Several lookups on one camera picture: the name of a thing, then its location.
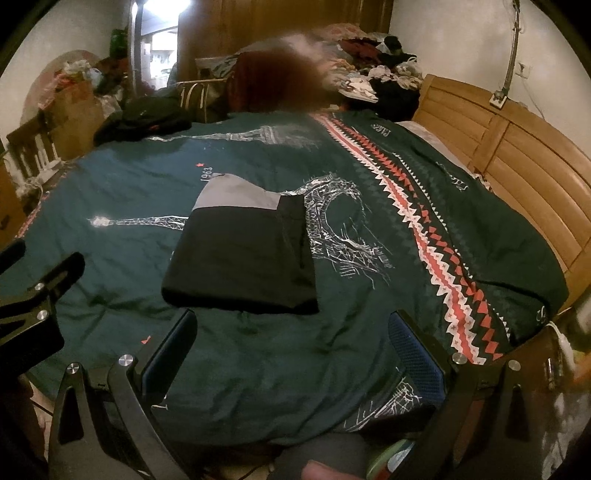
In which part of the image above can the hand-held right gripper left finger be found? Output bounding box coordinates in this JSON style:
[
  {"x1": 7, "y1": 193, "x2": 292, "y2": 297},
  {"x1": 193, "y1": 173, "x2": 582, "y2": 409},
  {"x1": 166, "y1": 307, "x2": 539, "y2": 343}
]
[{"x1": 46, "y1": 308, "x2": 199, "y2": 480}]

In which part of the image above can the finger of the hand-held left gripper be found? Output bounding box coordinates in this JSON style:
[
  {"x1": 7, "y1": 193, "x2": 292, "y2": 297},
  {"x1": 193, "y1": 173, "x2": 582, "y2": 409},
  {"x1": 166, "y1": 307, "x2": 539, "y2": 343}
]
[
  {"x1": 0, "y1": 237, "x2": 27, "y2": 274},
  {"x1": 0, "y1": 251, "x2": 86, "y2": 331}
]

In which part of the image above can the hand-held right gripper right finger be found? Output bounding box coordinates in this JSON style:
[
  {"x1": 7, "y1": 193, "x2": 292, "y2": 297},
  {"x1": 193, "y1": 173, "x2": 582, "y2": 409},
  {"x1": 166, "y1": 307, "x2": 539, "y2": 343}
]
[{"x1": 388, "y1": 310, "x2": 556, "y2": 480}]

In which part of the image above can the black and grey jacket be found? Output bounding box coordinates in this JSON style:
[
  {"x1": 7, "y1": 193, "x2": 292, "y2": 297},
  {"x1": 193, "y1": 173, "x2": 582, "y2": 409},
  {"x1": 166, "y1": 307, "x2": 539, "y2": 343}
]
[{"x1": 161, "y1": 173, "x2": 320, "y2": 316}]

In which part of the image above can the pile of mixed clothes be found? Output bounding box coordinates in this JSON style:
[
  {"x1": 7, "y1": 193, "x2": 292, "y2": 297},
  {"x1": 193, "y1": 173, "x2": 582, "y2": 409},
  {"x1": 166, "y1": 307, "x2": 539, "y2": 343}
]
[{"x1": 318, "y1": 23, "x2": 426, "y2": 114}]

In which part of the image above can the dark green printed bed cover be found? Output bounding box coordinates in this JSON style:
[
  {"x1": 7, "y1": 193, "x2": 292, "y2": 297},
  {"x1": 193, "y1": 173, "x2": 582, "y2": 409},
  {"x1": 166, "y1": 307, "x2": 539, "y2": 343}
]
[{"x1": 16, "y1": 108, "x2": 570, "y2": 448}]

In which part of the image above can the wooden chair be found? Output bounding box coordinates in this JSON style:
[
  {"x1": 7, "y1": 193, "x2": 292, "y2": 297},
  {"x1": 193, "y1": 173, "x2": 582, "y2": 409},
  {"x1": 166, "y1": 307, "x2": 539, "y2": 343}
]
[{"x1": 6, "y1": 111, "x2": 66, "y2": 186}]

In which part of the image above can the person's grey trouser leg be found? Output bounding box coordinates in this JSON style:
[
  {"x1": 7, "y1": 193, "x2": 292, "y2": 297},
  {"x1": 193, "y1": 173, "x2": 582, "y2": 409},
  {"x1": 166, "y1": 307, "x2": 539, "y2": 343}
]
[{"x1": 272, "y1": 431, "x2": 373, "y2": 480}]

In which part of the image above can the cardboard box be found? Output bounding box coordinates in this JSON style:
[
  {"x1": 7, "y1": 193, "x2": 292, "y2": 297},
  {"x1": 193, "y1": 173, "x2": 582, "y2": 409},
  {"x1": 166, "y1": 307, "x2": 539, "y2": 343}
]
[{"x1": 43, "y1": 80, "x2": 105, "y2": 140}]

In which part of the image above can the black crumpled garment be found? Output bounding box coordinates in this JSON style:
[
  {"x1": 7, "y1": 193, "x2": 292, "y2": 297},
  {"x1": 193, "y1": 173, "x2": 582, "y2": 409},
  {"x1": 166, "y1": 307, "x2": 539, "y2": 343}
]
[{"x1": 93, "y1": 95, "x2": 193, "y2": 147}]

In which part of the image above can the heap of bags and clutter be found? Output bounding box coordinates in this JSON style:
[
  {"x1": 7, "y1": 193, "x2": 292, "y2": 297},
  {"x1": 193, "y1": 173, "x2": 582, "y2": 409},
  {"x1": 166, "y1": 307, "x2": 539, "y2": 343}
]
[{"x1": 48, "y1": 27, "x2": 136, "y2": 99}]

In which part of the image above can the white bed sheet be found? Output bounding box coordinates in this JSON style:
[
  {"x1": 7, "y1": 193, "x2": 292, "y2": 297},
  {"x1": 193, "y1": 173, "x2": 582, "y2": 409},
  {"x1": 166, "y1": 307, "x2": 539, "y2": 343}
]
[{"x1": 396, "y1": 119, "x2": 477, "y2": 177}]

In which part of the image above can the wooden headboard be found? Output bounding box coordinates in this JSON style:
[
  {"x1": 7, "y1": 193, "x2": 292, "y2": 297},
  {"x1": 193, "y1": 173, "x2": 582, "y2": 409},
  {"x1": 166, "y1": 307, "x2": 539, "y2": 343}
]
[{"x1": 412, "y1": 73, "x2": 591, "y2": 315}]

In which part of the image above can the golden metal rack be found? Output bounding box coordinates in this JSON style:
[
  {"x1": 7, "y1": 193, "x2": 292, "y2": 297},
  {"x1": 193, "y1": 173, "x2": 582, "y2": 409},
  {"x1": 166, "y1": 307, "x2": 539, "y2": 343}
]
[{"x1": 177, "y1": 78, "x2": 230, "y2": 123}]

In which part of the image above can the brown wooden wardrobe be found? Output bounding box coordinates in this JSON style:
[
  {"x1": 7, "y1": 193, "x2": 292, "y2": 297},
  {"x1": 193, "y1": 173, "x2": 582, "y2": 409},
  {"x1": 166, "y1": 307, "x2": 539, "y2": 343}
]
[{"x1": 177, "y1": 0, "x2": 394, "y2": 85}]

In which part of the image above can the white cable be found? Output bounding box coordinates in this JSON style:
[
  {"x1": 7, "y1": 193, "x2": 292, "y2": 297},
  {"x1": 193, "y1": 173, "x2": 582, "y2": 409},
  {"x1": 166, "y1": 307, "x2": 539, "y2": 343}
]
[{"x1": 546, "y1": 320, "x2": 579, "y2": 376}]

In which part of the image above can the metal wall pipe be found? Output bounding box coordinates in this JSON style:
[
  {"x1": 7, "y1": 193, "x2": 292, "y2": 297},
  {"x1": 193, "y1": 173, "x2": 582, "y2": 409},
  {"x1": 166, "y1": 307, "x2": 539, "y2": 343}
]
[{"x1": 491, "y1": 0, "x2": 526, "y2": 110}]

